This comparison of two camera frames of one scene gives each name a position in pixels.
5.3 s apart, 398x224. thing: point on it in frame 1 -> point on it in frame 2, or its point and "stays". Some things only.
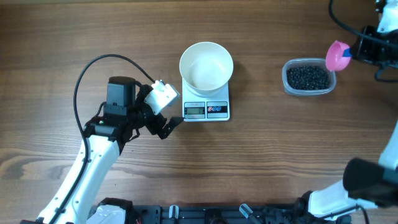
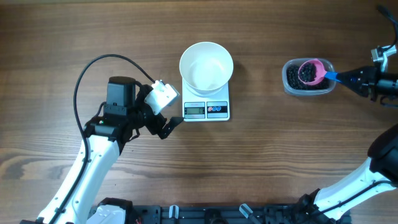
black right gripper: (360, 48) -> (369, 83)
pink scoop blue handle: (338, 56) -> (313, 72)
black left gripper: (158, 125) stays
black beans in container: (308, 78) stays
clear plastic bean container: (307, 76) stays
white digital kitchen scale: (198, 108) stays
